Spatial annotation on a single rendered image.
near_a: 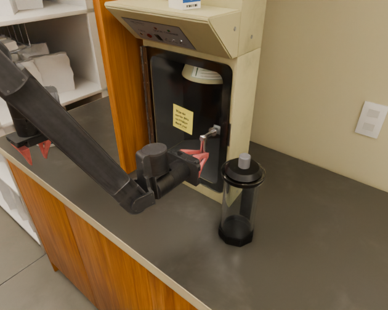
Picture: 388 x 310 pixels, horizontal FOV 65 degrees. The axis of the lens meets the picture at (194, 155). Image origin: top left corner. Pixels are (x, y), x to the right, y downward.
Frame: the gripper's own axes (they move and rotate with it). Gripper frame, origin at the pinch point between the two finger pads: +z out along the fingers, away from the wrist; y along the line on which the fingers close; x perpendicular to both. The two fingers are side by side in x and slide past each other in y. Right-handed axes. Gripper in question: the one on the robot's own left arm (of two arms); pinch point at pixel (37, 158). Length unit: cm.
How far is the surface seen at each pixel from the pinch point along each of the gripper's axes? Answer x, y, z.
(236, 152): -46, 36, -4
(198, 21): -43, 21, -41
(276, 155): -46, 70, 14
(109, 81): -7.8, 23.7, -19.3
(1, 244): 98, -3, 112
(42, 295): 43, -5, 111
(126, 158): -9.4, 25.0, 8.7
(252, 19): -46, 37, -40
